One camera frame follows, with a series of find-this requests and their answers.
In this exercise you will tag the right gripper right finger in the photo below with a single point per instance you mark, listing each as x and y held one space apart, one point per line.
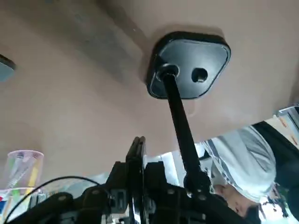
163 203

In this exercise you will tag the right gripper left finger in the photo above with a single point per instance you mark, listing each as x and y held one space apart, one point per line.
81 205

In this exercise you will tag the black desktop phone stand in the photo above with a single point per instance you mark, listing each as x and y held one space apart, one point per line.
187 51

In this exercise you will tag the pink transparent pen cup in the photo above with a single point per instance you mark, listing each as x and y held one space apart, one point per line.
25 168

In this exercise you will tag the person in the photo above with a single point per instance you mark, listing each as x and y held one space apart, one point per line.
245 163

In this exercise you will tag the aluminium table rail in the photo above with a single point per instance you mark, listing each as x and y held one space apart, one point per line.
288 115

